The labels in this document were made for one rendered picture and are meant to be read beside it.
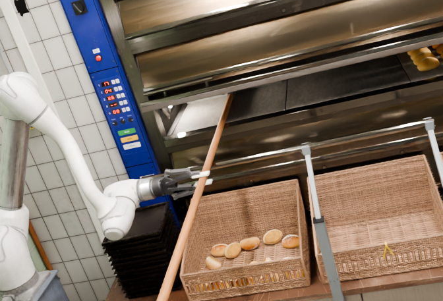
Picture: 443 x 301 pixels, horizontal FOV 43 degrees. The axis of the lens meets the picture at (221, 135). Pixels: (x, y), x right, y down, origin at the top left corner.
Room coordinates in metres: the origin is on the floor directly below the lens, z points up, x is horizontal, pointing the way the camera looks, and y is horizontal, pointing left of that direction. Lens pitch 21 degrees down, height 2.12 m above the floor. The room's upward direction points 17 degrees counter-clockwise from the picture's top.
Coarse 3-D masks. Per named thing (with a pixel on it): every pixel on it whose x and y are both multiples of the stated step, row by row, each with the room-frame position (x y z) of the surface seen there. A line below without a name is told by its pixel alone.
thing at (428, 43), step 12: (420, 36) 2.33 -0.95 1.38; (396, 48) 2.18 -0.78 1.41; (408, 48) 2.16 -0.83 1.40; (420, 48) 2.15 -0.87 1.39; (348, 60) 2.22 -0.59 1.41; (360, 60) 2.21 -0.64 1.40; (300, 72) 2.27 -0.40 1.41; (312, 72) 2.26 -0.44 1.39; (216, 84) 2.56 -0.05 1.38; (240, 84) 2.34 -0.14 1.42; (252, 84) 2.32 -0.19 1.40; (192, 96) 2.39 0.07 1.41; (204, 96) 2.38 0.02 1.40; (144, 108) 2.45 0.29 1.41; (156, 108) 2.43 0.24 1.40
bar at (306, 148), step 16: (384, 128) 1.99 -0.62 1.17; (400, 128) 1.97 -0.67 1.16; (416, 128) 1.96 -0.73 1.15; (432, 128) 1.93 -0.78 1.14; (304, 144) 2.07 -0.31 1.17; (320, 144) 2.05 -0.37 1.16; (336, 144) 2.03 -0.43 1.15; (432, 144) 1.90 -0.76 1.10; (224, 160) 2.16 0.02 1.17; (240, 160) 2.13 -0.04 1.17; (256, 160) 2.11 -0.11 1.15; (160, 176) 2.21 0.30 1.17; (176, 176) 2.20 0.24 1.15; (320, 224) 1.84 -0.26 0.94; (320, 240) 1.84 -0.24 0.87; (336, 272) 1.84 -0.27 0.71; (336, 288) 1.84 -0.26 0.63
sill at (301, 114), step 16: (432, 80) 2.30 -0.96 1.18; (352, 96) 2.41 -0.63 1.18; (368, 96) 2.35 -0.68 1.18; (384, 96) 2.34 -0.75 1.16; (400, 96) 2.32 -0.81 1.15; (288, 112) 2.46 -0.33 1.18; (304, 112) 2.42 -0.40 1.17; (320, 112) 2.41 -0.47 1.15; (208, 128) 2.57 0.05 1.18; (224, 128) 2.52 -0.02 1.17; (240, 128) 2.50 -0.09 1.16; (176, 144) 2.58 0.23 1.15
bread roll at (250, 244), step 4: (244, 240) 2.36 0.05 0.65; (248, 240) 2.35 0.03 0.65; (252, 240) 2.34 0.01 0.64; (256, 240) 2.35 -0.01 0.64; (244, 244) 2.35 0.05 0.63; (248, 244) 2.34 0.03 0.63; (252, 244) 2.34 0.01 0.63; (256, 244) 2.34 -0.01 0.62; (244, 248) 2.35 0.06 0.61; (248, 248) 2.34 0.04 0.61; (252, 248) 2.33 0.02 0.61
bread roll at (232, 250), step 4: (232, 244) 2.35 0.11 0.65; (236, 244) 2.36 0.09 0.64; (240, 244) 2.37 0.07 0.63; (228, 248) 2.33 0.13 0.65; (232, 248) 2.34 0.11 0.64; (236, 248) 2.34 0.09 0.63; (240, 248) 2.35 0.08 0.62; (224, 252) 2.33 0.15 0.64; (228, 252) 2.32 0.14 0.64; (232, 252) 2.33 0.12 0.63; (236, 252) 2.33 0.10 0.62; (228, 256) 2.31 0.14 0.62; (232, 256) 2.31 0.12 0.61; (236, 256) 2.33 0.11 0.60
